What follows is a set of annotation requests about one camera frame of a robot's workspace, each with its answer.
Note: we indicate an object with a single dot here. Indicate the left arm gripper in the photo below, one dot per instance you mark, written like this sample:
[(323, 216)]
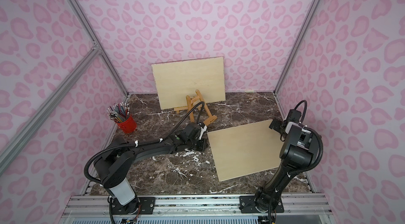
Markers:
[(201, 143)]

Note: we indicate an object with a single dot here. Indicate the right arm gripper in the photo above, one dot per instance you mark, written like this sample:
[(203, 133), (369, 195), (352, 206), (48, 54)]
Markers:
[(278, 126)]

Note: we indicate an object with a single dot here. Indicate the plywood board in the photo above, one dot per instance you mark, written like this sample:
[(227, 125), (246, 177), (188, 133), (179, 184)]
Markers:
[(176, 80), (243, 150)]

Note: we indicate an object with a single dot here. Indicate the wooden easel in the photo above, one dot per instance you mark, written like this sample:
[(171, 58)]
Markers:
[(178, 109), (193, 101)]

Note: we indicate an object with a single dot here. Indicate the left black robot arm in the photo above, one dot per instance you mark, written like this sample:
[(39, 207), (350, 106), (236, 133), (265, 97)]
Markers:
[(110, 167)]

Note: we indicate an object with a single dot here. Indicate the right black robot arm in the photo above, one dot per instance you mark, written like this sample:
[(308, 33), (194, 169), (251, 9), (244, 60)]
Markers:
[(302, 151)]

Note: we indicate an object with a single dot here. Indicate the red metal bucket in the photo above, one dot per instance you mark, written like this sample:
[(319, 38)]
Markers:
[(128, 126)]

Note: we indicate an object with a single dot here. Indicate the coloured pencils bundle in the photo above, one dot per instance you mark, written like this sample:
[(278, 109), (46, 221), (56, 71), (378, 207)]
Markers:
[(119, 112)]

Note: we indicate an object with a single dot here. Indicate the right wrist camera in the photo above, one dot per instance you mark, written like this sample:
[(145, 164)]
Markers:
[(293, 127)]

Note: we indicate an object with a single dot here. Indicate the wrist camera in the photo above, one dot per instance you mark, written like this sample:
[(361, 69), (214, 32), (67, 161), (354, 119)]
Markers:
[(203, 129), (293, 127)]

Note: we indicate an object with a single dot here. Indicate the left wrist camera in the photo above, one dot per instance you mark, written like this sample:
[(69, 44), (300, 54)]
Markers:
[(203, 129)]

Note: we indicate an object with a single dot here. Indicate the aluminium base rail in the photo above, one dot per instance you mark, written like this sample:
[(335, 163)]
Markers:
[(295, 208)]

